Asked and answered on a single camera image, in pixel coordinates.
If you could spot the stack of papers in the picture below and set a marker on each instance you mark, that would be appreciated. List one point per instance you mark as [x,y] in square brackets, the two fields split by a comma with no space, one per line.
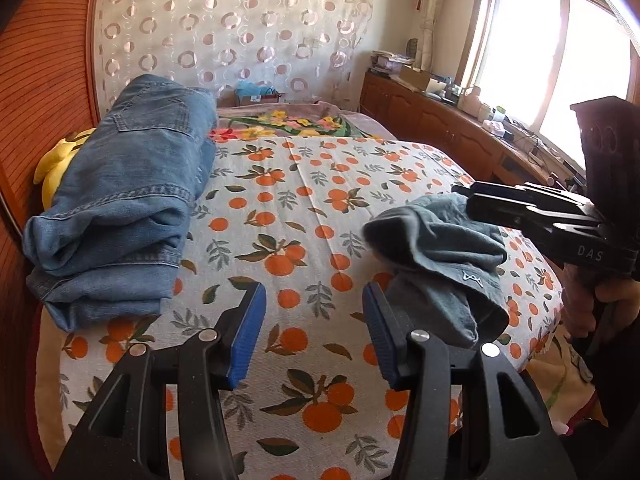
[388,62]

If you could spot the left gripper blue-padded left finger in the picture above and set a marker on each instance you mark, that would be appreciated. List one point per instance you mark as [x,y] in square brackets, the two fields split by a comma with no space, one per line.
[245,339]

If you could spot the white plastic jug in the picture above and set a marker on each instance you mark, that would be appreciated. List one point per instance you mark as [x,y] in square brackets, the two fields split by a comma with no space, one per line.
[469,102]

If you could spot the box with blue cloth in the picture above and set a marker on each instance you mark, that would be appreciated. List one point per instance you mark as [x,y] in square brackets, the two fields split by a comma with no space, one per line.
[248,93]

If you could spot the long wooden sideboard cabinet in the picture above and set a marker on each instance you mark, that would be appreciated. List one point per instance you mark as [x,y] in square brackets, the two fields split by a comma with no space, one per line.
[411,116]

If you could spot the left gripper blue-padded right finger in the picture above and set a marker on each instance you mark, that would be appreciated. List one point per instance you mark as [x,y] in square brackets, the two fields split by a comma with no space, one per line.
[470,415]

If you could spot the pink floral blanket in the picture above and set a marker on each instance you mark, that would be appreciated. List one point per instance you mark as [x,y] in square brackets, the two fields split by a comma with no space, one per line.
[286,119]

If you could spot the brown wooden wardrobe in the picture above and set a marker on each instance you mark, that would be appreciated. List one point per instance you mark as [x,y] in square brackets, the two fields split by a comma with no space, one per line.
[46,92]

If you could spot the blue denim jeans stack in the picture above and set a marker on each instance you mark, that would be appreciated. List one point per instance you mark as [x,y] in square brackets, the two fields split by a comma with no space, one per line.
[111,243]

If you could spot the orange fruit print bedsheet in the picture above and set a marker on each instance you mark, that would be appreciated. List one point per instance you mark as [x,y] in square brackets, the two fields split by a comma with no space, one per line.
[287,213]

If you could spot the window with wooden frame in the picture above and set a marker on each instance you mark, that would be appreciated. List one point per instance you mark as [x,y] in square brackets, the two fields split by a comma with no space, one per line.
[533,59]

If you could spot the sheer circle pattern curtain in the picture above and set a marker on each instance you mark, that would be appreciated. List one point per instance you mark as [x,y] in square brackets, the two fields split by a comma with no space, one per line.
[303,49]

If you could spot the cardboard box on sideboard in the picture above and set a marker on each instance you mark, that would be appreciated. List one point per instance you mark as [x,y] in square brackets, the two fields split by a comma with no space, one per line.
[418,79]

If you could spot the grey-green pants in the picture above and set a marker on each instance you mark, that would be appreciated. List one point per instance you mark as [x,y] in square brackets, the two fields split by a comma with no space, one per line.
[445,268]

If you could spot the yellow plush toy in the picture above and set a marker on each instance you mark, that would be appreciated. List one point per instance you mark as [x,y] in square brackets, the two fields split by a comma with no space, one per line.
[52,165]

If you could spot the person's right hand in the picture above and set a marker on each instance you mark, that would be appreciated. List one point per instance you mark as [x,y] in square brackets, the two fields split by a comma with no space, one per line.
[589,301]

